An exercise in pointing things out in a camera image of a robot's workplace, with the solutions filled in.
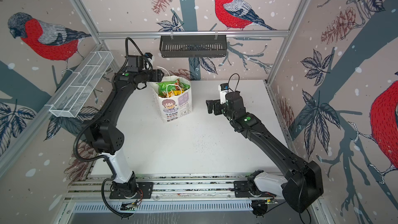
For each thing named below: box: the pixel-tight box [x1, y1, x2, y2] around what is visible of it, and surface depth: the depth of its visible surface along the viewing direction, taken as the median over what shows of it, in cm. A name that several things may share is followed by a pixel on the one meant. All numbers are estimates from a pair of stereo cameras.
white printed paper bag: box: [149, 75, 193, 123], surface depth 87 cm
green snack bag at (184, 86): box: [178, 81, 191, 91], surface depth 90 cm
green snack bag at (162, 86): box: [155, 79, 179, 96], surface depth 92 cm
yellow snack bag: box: [173, 88, 185, 96], surface depth 84 cm
